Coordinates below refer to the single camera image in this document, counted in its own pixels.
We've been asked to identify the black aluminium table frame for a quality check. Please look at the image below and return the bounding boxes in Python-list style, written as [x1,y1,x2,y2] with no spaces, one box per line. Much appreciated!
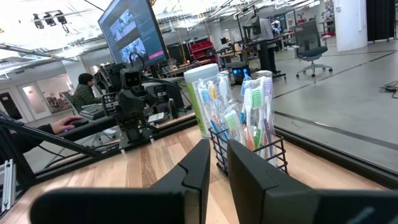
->
[0,116,398,218]

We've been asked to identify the black ceiling spotlights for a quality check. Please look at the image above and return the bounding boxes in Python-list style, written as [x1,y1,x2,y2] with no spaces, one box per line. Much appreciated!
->
[32,10,68,31]

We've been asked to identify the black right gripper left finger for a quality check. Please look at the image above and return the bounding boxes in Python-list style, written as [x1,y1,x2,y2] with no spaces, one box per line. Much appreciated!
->
[29,139,212,224]

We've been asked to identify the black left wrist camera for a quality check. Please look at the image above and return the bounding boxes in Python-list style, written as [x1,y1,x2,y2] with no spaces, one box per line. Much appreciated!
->
[119,67,143,90]

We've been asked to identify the floor cable pile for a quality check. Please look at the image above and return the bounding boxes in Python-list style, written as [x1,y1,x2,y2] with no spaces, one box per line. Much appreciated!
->
[378,80,398,99]

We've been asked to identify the person's hand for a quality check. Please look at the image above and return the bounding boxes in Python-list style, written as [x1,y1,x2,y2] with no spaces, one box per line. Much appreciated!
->
[51,114,85,135]

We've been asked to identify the red storage bins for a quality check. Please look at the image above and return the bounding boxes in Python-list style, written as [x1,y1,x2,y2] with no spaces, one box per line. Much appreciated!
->
[189,40,216,63]

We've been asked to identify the black desk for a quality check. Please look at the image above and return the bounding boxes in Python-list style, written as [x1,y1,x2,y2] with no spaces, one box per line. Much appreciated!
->
[58,116,119,143]

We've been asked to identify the silver aluminium extrusion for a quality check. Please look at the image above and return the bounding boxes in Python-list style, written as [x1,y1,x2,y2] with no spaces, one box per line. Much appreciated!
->
[0,158,17,216]

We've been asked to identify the black curtain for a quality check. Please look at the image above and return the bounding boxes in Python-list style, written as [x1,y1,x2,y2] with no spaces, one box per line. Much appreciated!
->
[366,0,396,43]

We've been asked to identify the computer monitor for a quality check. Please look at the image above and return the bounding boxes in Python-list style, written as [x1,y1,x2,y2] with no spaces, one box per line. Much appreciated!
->
[97,0,169,70]

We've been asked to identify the person's forearm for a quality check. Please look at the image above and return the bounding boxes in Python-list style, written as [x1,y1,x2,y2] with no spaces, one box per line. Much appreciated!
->
[0,123,56,166]

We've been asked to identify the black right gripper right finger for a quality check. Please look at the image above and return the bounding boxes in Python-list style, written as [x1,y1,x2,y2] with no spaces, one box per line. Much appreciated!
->
[227,139,398,224]

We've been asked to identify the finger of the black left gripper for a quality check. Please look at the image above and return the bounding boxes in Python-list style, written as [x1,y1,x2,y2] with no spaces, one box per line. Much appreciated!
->
[133,83,171,118]
[101,90,134,119]

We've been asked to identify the black computer mouse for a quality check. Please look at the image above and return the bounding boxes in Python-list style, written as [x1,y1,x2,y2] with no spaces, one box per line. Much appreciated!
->
[63,118,90,129]

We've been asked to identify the black wire caddy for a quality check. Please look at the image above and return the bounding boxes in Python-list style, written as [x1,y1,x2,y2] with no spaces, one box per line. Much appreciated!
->
[207,126,289,178]

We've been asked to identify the white square column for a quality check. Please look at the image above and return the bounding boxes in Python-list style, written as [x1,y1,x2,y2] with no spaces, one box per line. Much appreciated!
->
[333,0,368,52]

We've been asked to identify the grey office chair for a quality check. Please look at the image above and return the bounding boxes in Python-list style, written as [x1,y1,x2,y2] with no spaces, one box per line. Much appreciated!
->
[294,20,333,78]

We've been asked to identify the grey blue toothbrush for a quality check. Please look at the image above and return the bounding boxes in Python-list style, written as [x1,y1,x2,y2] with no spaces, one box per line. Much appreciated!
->
[217,74,233,125]

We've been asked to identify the white green wipes canister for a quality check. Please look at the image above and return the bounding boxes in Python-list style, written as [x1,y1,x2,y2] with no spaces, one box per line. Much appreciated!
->
[183,63,221,138]

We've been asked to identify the person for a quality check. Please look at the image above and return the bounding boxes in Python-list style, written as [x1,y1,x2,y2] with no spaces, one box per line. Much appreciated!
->
[248,17,278,75]
[72,73,105,113]

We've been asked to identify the computer tower blue glow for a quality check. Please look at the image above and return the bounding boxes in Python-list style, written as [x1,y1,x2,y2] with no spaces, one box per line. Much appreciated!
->
[232,65,251,85]

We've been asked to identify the black keyboard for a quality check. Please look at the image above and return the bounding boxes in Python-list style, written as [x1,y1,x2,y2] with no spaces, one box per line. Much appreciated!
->
[79,103,109,121]

